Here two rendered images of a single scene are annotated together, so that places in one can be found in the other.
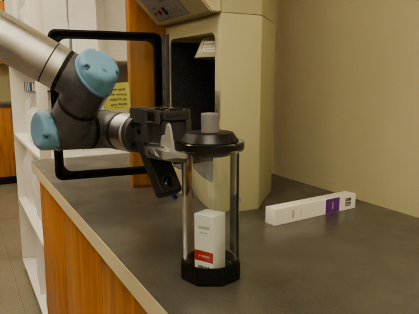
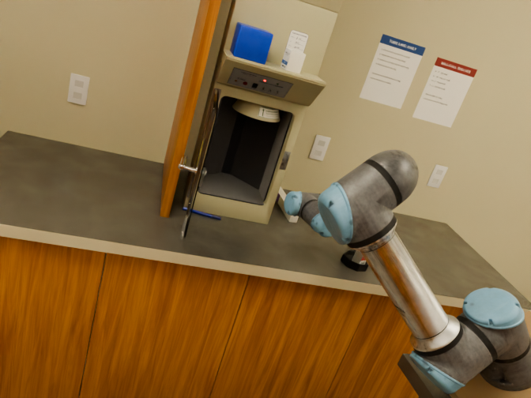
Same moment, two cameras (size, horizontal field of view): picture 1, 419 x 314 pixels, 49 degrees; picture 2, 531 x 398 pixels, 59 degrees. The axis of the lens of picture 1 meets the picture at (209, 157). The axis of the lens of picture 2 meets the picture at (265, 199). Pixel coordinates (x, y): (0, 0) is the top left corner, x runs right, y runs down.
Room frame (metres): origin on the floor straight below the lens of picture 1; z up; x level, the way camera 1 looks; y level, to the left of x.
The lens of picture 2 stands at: (0.80, 1.55, 1.68)
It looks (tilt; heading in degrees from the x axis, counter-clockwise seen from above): 22 degrees down; 281
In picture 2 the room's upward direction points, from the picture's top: 18 degrees clockwise
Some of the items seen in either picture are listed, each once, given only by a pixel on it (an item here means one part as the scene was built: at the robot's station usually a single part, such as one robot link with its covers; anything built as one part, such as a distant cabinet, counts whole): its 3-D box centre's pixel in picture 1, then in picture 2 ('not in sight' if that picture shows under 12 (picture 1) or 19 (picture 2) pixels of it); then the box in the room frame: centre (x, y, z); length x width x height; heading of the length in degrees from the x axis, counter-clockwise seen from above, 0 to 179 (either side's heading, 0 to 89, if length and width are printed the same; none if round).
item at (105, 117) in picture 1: (108, 129); (303, 204); (0.95, 0.21, 1.16); 0.11 x 0.09 x 0.08; 43
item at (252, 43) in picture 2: not in sight; (250, 43); (1.27, 0.14, 1.56); 0.10 x 0.10 x 0.09; 28
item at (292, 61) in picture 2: not in sight; (292, 60); (1.15, 0.08, 1.54); 0.05 x 0.05 x 0.06; 36
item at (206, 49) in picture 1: (227, 47); (258, 106); (1.25, -0.05, 1.34); 0.18 x 0.18 x 0.05
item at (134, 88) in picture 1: (109, 105); (199, 161); (1.29, 0.28, 1.19); 0.30 x 0.01 x 0.40; 112
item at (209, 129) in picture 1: (209, 133); not in sight; (0.73, 0.00, 1.18); 0.09 x 0.09 x 0.07
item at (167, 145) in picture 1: (171, 141); not in sight; (0.73, 0.06, 1.16); 0.09 x 0.03 x 0.06; 19
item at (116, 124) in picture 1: (133, 132); not in sight; (0.90, 0.15, 1.16); 0.08 x 0.05 x 0.08; 133
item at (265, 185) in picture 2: (231, 104); (240, 141); (1.28, -0.06, 1.19); 0.26 x 0.24 x 0.35; 28
